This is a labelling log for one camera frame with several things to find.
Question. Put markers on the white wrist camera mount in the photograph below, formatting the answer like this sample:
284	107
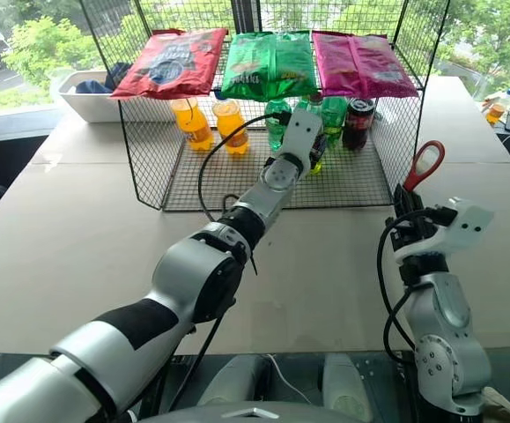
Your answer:
300	132
470	222

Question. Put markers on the dark cola bottle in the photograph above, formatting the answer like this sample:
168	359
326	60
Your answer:
358	123

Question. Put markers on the orange soda bottle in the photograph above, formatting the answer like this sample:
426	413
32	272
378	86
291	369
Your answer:
232	128
193	123

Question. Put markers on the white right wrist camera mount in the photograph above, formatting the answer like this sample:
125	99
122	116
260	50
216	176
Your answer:
470	222

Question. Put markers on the small orange drink bottle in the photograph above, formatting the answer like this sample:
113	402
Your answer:
495	112

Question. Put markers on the grey robot torso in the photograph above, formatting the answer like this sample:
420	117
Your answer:
237	414

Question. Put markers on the blue cloth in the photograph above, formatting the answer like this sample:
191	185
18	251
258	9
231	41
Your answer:
91	86

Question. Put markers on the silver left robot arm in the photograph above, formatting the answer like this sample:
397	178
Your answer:
118	335

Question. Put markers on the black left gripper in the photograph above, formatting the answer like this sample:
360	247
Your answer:
320	147

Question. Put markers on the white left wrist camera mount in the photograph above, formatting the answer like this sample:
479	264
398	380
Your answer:
300	132

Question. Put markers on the white plastic tub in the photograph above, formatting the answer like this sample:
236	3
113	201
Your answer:
87	106

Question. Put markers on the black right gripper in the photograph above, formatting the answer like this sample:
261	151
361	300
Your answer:
413	231

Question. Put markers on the pink chip bag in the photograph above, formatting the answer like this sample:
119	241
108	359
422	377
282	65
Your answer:
364	61

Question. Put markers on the green chip bag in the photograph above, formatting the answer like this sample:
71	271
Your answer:
268	61

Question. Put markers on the green soda bottle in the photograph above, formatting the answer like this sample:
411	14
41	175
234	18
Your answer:
334	119
276	128

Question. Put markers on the red chip bag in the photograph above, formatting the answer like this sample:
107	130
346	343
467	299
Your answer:
171	61

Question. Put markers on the grey rounded robot leg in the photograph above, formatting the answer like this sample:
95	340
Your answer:
342	388
232	381

